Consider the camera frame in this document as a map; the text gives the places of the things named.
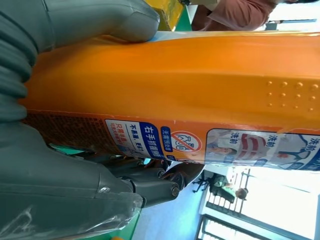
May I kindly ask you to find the black office chair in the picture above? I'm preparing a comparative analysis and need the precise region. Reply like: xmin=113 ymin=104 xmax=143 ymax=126
xmin=192 ymin=170 xmax=249 ymax=204

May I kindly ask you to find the black window grille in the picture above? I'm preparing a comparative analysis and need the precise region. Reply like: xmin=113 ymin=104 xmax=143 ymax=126
xmin=196 ymin=168 xmax=320 ymax=240

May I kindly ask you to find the seated person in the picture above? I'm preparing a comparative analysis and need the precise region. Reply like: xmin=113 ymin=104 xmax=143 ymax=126
xmin=191 ymin=0 xmax=278 ymax=32

